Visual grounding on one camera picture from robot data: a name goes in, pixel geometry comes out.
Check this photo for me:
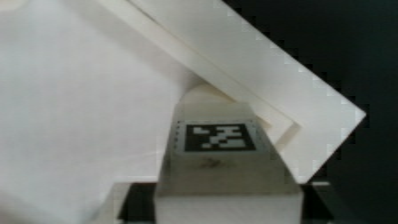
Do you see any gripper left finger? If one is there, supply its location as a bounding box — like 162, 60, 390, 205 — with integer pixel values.
100, 182, 157, 224

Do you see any white square table top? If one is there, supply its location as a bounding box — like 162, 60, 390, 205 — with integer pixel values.
0, 0, 203, 224

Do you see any white U-shaped fence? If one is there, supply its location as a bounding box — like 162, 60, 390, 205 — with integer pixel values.
130, 0, 367, 183

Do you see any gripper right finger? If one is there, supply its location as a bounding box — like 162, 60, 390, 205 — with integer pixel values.
299, 181, 358, 224

